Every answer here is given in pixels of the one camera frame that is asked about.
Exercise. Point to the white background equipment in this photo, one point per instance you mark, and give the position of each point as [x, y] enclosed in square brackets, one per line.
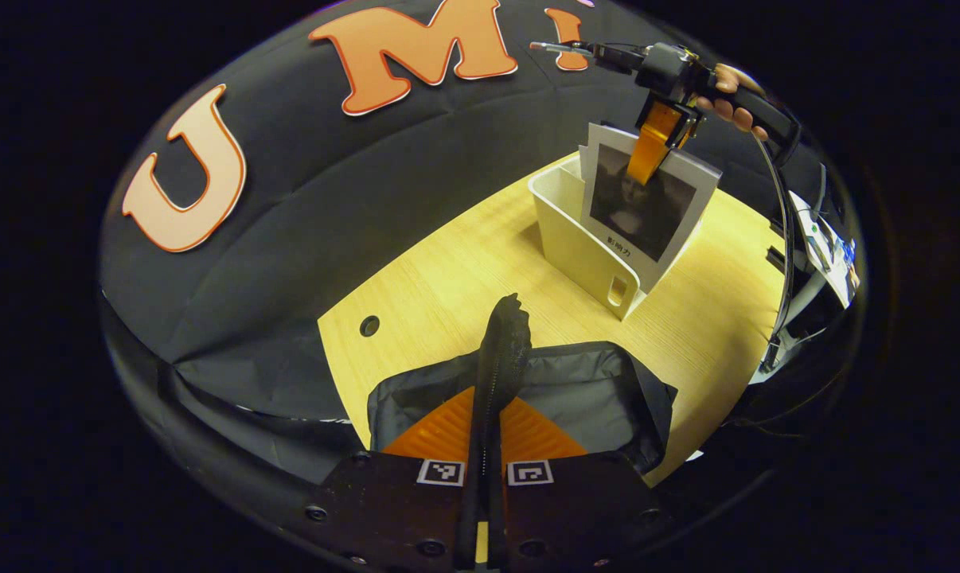
[826, 255]

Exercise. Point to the white plastic bookshelf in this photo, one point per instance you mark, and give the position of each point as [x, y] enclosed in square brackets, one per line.
[567, 239]

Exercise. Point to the black schoolbag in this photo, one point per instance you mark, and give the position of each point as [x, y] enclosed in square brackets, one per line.
[591, 382]

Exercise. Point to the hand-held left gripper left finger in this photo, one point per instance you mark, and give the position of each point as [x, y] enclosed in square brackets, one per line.
[384, 509]

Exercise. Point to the grey backdrop stand pole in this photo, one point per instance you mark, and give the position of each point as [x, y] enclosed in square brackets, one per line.
[787, 239]

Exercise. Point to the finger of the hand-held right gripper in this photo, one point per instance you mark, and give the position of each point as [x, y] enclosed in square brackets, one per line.
[655, 143]

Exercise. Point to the portrait cover book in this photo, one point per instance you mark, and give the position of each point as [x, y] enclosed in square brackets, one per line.
[647, 207]

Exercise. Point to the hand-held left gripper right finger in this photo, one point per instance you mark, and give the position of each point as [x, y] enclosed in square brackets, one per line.
[583, 509]

